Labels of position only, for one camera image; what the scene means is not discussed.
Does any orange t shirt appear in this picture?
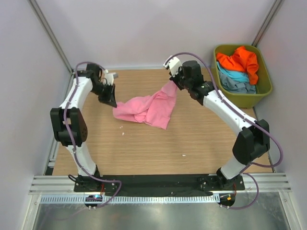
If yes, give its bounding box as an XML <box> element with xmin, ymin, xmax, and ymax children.
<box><xmin>215</xmin><ymin>46</ymin><xmax>259</xmax><ymax>85</ymax></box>

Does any slotted cable duct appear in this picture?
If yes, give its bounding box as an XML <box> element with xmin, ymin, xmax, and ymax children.
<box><xmin>40</xmin><ymin>194</ymin><xmax>220</xmax><ymax>205</ymax></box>

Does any aluminium corner post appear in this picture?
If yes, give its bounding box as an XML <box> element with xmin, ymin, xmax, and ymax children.
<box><xmin>27</xmin><ymin>0</ymin><xmax>73</xmax><ymax>74</ymax></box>
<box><xmin>251</xmin><ymin>0</ymin><xmax>285</xmax><ymax>47</ymax></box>

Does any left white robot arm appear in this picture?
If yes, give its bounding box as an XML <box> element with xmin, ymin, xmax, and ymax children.
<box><xmin>50</xmin><ymin>62</ymin><xmax>118</xmax><ymax>192</ymax></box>

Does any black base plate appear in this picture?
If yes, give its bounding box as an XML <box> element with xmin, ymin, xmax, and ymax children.
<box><xmin>68</xmin><ymin>174</ymin><xmax>245</xmax><ymax>197</ymax></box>

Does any aluminium front rail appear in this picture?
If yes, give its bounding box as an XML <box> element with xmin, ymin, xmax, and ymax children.
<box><xmin>29</xmin><ymin>173</ymin><xmax>291</xmax><ymax>197</ymax></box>

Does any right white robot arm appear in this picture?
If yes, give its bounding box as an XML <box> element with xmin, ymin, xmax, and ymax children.
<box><xmin>164</xmin><ymin>57</ymin><xmax>270</xmax><ymax>190</ymax></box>

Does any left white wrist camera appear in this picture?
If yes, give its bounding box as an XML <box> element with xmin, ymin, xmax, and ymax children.
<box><xmin>102</xmin><ymin>70</ymin><xmax>118</xmax><ymax>85</ymax></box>

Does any olive green plastic bin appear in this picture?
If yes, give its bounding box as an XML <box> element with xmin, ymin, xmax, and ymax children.
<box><xmin>211</xmin><ymin>45</ymin><xmax>272</xmax><ymax>108</ymax></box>

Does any grey blue t shirt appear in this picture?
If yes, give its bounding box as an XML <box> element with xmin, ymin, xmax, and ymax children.
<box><xmin>219</xmin><ymin>72</ymin><xmax>256</xmax><ymax>94</ymax></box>

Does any right aluminium corner post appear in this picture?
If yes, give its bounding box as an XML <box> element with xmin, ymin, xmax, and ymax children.
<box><xmin>251</xmin><ymin>0</ymin><xmax>285</xmax><ymax>47</ymax></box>

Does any pink t shirt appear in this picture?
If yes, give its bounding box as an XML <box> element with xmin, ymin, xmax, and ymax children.
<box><xmin>113</xmin><ymin>81</ymin><xmax>177</xmax><ymax>130</ymax></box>

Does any left aluminium corner post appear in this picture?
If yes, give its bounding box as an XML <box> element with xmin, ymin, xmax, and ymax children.
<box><xmin>27</xmin><ymin>0</ymin><xmax>73</xmax><ymax>74</ymax></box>

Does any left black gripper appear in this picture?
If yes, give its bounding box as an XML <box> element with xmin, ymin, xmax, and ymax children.
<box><xmin>91</xmin><ymin>82</ymin><xmax>117</xmax><ymax>107</ymax></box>

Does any light blue t shirt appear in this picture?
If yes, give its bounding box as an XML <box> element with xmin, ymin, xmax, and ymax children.
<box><xmin>218</xmin><ymin>66</ymin><xmax>249</xmax><ymax>83</ymax></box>

